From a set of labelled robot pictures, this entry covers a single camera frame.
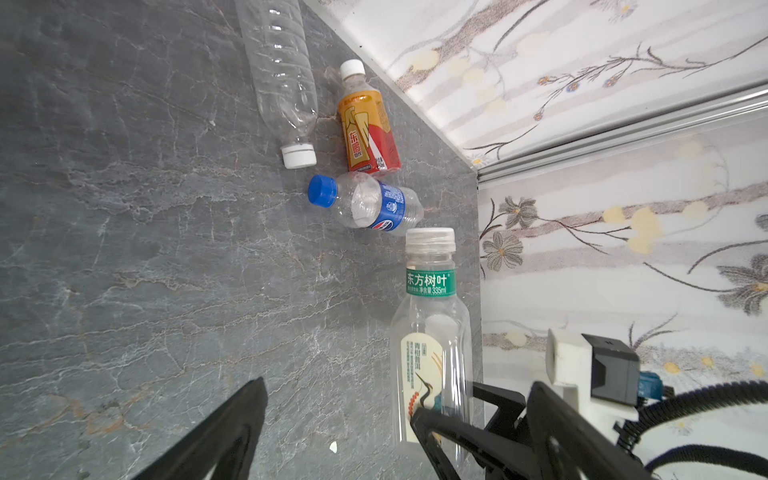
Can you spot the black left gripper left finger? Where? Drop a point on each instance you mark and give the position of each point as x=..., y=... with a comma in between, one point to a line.
x=223, y=445

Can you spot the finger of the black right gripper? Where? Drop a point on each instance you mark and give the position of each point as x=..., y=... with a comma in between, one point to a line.
x=510, y=459
x=509, y=406

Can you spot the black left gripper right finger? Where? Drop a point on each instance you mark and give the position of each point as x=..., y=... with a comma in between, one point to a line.
x=569, y=447

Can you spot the clear bottle green label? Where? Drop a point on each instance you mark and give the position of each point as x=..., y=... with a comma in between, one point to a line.
x=430, y=338

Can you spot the Pepsi blue label bottle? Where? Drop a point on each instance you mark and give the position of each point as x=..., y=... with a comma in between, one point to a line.
x=360, y=201

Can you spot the orange red label bottle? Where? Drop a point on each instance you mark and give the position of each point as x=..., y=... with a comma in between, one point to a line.
x=370, y=143

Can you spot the clear ribbed bottle white cap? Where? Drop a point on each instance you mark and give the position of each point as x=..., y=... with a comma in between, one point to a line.
x=276, y=48

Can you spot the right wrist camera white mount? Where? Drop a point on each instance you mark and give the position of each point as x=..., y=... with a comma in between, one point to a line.
x=600, y=378

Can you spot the aluminium corner frame post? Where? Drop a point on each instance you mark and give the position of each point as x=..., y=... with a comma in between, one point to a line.
x=710, y=110

